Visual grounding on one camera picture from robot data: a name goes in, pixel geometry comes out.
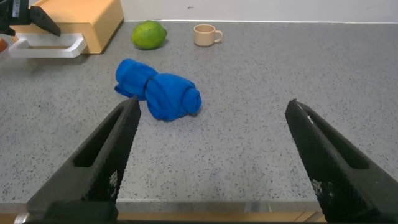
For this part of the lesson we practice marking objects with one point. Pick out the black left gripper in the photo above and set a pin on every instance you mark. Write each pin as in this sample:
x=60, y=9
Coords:
x=14, y=12

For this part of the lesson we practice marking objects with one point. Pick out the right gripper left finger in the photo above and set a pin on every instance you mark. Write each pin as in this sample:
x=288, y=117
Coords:
x=102, y=174

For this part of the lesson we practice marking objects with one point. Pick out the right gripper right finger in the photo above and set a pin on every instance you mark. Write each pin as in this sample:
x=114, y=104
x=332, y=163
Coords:
x=335, y=168

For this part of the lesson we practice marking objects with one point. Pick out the yellow drawer case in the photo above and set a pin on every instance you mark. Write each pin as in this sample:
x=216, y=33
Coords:
x=84, y=12

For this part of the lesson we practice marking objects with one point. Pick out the blue cloth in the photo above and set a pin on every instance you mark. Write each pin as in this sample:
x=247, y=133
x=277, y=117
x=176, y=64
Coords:
x=168, y=95

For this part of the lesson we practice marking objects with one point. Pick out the green lime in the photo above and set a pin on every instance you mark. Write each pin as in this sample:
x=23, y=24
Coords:
x=148, y=35

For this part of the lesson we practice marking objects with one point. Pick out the beige cup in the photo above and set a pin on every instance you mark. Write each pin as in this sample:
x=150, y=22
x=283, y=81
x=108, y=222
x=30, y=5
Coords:
x=203, y=35

